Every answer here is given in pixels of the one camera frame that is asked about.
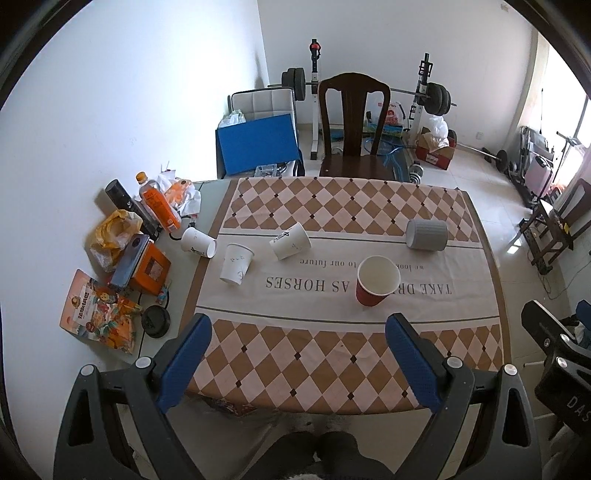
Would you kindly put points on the clear bag of orange snacks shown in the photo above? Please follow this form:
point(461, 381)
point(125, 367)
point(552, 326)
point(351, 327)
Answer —
point(178, 194)

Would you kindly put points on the orange juice bottle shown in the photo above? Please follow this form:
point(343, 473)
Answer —
point(159, 207)

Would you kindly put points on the barbell with black plates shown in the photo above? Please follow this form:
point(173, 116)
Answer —
point(295, 83)

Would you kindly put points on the yellow plastic bag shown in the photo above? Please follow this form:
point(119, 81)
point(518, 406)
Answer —
point(111, 235)

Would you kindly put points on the red paper cup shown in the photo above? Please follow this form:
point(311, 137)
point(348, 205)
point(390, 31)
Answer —
point(369, 296)

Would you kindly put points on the colourful snack packet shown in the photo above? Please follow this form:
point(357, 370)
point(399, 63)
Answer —
point(97, 314)

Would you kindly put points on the checked printed tablecloth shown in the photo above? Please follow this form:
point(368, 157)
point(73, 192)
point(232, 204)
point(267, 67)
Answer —
point(323, 207)

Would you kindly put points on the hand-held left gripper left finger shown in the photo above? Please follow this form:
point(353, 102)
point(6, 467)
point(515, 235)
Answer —
point(184, 362)

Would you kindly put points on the dark wooden side chair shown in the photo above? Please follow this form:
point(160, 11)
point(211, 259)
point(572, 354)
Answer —
point(545, 240)

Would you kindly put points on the orange box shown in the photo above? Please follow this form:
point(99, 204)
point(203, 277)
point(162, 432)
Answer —
point(153, 270)

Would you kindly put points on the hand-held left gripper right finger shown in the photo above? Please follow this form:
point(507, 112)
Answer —
point(412, 364)

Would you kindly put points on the pink suitcase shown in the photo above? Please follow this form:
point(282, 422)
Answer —
point(539, 177)

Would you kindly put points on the small dumbbell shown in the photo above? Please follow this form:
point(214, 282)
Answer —
point(416, 171)

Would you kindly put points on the white padded chair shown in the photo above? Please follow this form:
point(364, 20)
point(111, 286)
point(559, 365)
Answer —
point(263, 104)

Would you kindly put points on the black cylinder bottle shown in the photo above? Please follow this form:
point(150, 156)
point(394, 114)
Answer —
point(122, 196)

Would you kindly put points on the thin barbell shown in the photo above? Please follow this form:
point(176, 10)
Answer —
point(501, 161)

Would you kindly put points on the clear plastic container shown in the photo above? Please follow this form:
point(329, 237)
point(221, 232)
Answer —
point(265, 170)

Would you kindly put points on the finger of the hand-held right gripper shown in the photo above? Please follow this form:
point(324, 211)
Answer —
point(545, 323)

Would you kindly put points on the white paper cup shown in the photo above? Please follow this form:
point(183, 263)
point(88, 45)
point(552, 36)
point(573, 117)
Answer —
point(235, 265)
point(291, 242)
point(196, 240)

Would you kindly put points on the dark smartphone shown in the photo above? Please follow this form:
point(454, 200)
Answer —
point(129, 261)

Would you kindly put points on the blue board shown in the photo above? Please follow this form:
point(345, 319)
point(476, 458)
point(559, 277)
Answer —
point(258, 143)

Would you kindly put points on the white squat rack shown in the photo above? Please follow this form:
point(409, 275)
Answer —
point(315, 101)

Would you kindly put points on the red cardboard box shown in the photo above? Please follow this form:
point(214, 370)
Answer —
point(436, 159)

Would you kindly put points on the black round lid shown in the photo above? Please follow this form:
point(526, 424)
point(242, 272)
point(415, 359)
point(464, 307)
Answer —
point(155, 321)

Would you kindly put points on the red and white plastic bag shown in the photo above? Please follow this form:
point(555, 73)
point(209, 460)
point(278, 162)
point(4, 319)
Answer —
point(390, 115)

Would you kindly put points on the grey ribbed cup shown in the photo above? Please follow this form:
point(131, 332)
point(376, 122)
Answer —
point(427, 235)

